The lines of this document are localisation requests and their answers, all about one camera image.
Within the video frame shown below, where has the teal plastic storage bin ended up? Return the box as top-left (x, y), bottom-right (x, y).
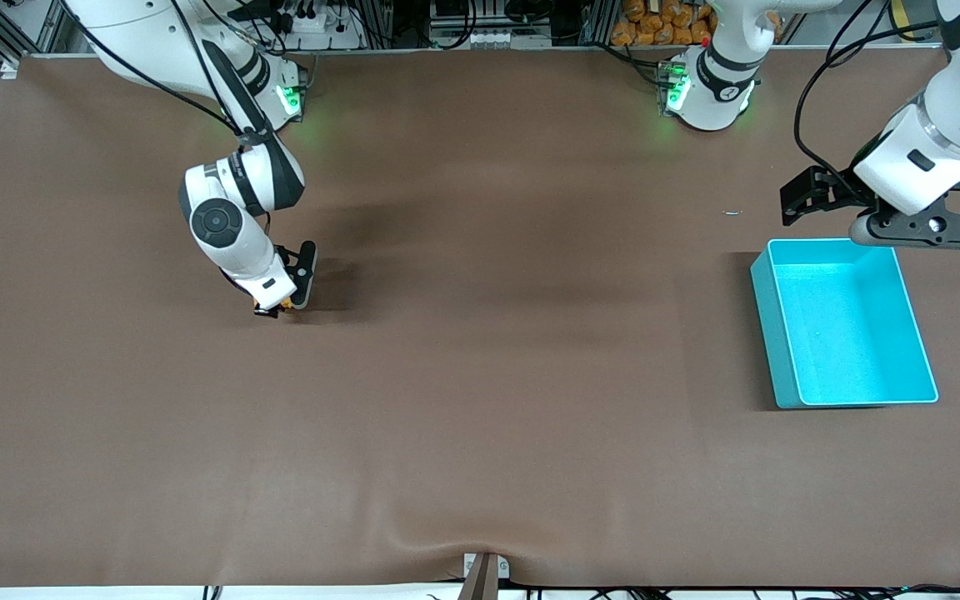
top-left (750, 238), bottom-right (940, 410)

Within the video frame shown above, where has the white power strip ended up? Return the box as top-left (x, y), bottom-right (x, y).
top-left (276, 7), bottom-right (364, 53)

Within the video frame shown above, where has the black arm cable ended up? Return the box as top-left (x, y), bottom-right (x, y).
top-left (59, 0), bottom-right (268, 147)
top-left (793, 0), bottom-right (948, 193)

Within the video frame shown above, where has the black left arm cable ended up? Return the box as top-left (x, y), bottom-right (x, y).
top-left (793, 0), bottom-right (948, 193)

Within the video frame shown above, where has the orange objects pile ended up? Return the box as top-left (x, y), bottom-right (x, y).
top-left (611, 0), bottom-right (716, 48)

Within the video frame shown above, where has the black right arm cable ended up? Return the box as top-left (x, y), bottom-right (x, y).
top-left (59, 0), bottom-right (268, 147)

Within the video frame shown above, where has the aluminium profile post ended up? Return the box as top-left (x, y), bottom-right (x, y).
top-left (584, 0), bottom-right (614, 48)
top-left (366, 0), bottom-right (396, 48)

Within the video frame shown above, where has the grey metal bracket post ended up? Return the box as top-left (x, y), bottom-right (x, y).
top-left (462, 552), bottom-right (511, 600)

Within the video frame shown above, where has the brown table cover mat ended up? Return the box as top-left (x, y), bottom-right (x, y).
top-left (0, 52), bottom-right (960, 588)

